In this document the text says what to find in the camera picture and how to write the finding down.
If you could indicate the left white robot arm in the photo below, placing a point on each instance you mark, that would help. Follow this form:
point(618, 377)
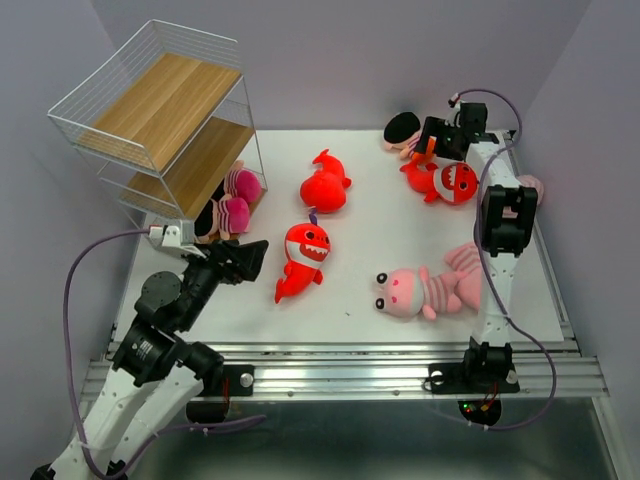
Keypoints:
point(154, 373)

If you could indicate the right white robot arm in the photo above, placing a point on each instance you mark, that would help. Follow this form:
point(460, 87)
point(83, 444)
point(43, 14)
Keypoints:
point(505, 211)

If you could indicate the red shark plush left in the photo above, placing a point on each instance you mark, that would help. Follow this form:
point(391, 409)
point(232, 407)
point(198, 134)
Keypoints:
point(306, 247)

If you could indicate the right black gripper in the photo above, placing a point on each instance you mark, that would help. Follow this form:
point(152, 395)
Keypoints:
point(436, 126)

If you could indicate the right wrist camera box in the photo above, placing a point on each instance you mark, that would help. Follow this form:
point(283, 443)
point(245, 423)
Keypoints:
point(457, 111)

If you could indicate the red whale plush back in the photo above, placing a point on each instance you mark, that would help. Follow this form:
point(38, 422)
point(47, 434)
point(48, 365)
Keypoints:
point(326, 189)

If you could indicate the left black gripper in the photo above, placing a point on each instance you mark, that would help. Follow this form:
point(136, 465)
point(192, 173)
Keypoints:
point(247, 257)

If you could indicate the pink frog plush striped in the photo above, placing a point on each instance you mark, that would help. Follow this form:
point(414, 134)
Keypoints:
point(405, 293)

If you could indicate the pink plush lying right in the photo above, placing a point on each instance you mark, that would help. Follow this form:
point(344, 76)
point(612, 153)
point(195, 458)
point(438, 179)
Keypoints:
point(465, 259)

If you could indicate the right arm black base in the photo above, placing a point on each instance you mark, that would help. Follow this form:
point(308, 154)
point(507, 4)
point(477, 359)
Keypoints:
point(478, 379)

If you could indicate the red shark plush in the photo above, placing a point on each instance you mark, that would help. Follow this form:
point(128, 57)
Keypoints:
point(306, 247)
point(454, 183)

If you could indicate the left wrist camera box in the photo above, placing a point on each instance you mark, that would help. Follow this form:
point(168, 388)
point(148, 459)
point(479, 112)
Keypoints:
point(177, 236)

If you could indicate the boy doll pink hat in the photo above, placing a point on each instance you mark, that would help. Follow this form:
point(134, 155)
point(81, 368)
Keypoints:
point(242, 183)
point(225, 217)

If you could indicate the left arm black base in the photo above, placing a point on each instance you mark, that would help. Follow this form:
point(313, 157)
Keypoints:
point(213, 404)

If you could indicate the boy doll black hair orange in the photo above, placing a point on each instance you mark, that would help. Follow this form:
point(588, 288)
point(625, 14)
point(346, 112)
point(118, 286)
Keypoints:
point(402, 135)

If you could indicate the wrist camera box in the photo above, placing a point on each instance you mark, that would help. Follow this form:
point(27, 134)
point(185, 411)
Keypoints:
point(457, 111)
point(177, 236)

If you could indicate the white wire wooden shelf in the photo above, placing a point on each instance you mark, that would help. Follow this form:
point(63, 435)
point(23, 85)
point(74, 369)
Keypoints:
point(165, 118)

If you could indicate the aluminium rail frame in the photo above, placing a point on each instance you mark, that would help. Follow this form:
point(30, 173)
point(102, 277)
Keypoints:
point(396, 371)

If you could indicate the red shark plush right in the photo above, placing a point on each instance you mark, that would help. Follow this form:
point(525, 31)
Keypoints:
point(454, 183)

